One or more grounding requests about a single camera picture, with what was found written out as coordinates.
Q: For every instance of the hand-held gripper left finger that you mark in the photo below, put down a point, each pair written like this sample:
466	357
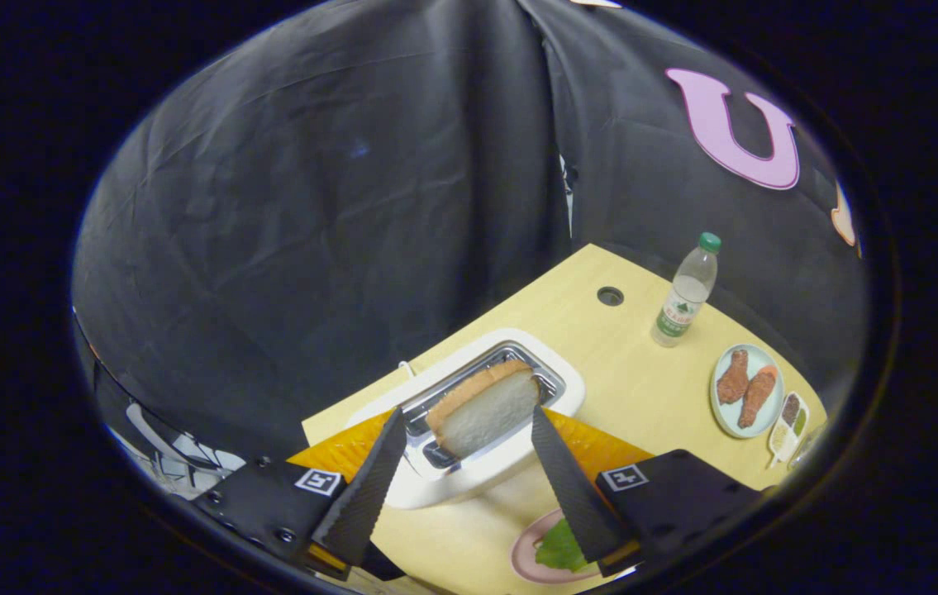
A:
365	504

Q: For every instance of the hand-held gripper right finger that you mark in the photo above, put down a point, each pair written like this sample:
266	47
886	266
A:
580	496

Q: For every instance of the green lettuce leaf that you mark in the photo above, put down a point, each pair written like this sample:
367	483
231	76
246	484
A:
559	549

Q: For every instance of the plain bread slice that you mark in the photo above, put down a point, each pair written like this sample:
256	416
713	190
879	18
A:
485	413

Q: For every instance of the pink round plate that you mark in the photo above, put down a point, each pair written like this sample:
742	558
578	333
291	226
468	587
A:
526	554

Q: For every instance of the white toaster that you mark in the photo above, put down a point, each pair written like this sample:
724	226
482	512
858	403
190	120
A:
468	483

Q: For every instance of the pale green oval plate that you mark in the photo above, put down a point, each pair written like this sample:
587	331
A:
726	416

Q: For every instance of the brown meat piece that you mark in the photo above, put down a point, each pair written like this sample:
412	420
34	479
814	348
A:
733	378
758	397

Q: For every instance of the white divided grain dish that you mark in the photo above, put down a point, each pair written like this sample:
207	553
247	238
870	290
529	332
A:
783	442

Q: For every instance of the clear plastic water bottle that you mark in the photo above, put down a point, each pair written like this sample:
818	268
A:
683	302

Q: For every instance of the clear stick holder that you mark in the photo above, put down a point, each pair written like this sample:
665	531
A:
807	450

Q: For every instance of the black backdrop cloth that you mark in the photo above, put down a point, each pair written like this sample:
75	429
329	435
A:
311	207

